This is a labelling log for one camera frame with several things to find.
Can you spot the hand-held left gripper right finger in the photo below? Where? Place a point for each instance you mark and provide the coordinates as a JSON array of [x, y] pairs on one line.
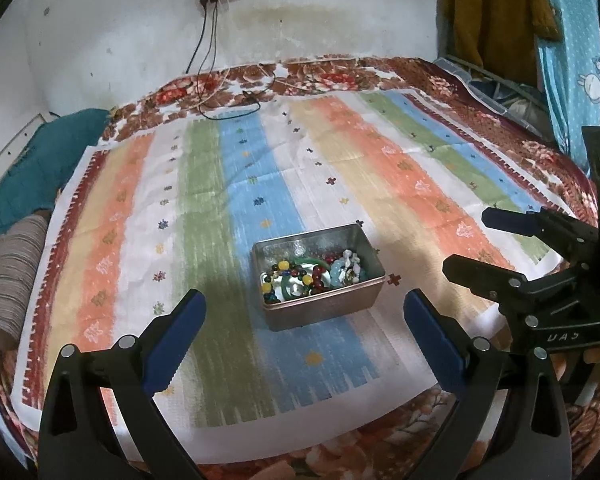
[[430, 340]]

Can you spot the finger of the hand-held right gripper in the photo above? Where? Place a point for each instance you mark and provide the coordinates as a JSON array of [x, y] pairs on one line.
[[510, 222], [480, 275]]

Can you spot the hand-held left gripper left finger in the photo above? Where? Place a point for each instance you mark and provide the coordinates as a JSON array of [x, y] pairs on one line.
[[180, 340]]

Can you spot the metal tin box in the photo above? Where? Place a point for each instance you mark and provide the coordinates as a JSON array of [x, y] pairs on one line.
[[320, 305]]

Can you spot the striped pastel cloth mat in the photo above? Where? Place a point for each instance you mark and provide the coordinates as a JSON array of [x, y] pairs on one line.
[[180, 210]]

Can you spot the green jade bangle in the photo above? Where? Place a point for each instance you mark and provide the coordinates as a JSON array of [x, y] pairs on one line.
[[311, 260]]

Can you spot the blue printed cloth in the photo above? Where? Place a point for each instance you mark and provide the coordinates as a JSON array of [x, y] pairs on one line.
[[565, 60]]

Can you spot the grey striped bolster roll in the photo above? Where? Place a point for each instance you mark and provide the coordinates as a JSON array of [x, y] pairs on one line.
[[10, 280]]

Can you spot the mustard yellow garment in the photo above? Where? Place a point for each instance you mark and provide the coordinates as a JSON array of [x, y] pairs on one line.
[[490, 5]]

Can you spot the teal pillow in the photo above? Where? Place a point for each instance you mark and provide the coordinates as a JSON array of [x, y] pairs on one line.
[[30, 170]]

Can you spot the brown floral blanket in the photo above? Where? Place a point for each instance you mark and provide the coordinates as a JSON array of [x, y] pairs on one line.
[[330, 77]]

